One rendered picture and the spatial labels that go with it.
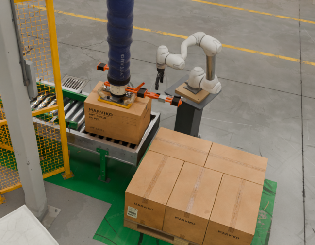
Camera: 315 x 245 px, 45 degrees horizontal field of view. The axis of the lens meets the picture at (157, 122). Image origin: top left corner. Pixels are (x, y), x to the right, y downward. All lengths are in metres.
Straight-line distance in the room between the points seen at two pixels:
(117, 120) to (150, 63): 2.60
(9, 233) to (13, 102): 0.93
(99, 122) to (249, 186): 1.62
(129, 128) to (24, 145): 1.11
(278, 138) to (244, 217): 1.99
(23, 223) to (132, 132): 1.55
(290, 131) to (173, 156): 2.13
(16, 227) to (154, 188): 1.35
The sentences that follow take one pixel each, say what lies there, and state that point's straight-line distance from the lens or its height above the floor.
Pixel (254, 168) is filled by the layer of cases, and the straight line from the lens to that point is 3.99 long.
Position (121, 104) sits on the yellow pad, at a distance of 3.79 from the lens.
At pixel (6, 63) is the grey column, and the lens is 2.81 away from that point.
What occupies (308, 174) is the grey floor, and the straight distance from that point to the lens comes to 4.99.
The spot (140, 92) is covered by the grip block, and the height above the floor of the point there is 1.10.
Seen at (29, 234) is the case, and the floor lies 1.02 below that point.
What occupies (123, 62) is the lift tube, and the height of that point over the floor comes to 1.41.
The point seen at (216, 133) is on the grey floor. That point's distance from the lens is 5.09.
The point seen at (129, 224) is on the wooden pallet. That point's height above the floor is 0.07.
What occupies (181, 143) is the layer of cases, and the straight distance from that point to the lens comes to 4.05.
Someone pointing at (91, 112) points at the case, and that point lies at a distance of 3.91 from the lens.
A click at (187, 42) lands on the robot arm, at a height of 1.56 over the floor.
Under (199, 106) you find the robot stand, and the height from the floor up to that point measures 0.75.
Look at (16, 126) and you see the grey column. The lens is 3.16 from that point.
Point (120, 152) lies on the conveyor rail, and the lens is 3.91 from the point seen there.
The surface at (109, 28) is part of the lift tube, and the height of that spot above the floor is 1.75.
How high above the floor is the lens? 3.29
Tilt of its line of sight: 40 degrees down
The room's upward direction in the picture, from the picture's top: 6 degrees clockwise
